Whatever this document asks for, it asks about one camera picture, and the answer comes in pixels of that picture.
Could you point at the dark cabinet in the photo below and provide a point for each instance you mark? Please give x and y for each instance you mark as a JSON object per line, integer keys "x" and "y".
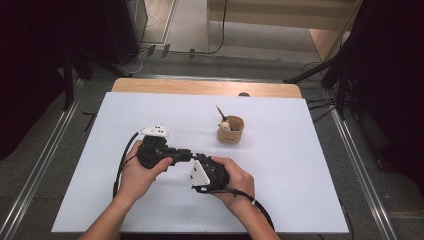
{"x": 120, "y": 30}

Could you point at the person's right hand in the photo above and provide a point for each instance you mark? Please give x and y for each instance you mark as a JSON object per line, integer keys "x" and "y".
{"x": 240, "y": 186}

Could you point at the black metal stand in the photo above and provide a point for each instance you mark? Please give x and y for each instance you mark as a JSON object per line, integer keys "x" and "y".
{"x": 68, "y": 80}

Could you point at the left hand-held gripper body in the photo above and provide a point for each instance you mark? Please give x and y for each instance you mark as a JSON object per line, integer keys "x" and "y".
{"x": 153, "y": 150}

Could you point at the light wooden furniture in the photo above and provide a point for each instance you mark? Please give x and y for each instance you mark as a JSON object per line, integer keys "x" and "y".
{"x": 283, "y": 16}

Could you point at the black tripod stand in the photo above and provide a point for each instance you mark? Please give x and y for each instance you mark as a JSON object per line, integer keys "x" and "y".
{"x": 340, "y": 73}

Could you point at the white table mat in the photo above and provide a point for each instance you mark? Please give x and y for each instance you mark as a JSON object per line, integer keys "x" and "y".
{"x": 283, "y": 166}

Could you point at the wooden table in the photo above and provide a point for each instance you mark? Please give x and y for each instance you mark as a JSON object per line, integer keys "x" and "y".
{"x": 200, "y": 87}

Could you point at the black bracket on floor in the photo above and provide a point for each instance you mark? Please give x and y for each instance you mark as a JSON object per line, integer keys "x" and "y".
{"x": 89, "y": 120}

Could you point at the person's left hand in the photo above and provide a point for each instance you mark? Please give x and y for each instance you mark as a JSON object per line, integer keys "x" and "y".
{"x": 136, "y": 180}

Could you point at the metal floor rail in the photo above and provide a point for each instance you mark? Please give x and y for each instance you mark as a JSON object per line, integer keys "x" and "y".
{"x": 36, "y": 160}
{"x": 363, "y": 166}

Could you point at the dark chopstick with orange end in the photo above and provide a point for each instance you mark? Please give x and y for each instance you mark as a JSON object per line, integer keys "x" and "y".
{"x": 221, "y": 113}

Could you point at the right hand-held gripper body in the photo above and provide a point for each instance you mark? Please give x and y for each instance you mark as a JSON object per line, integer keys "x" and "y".
{"x": 206, "y": 175}

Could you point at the dark table grommet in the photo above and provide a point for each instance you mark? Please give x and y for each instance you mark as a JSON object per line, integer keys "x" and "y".
{"x": 244, "y": 94}

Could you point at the beige cup with small figure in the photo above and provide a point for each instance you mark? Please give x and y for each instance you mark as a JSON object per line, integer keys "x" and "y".
{"x": 230, "y": 135}

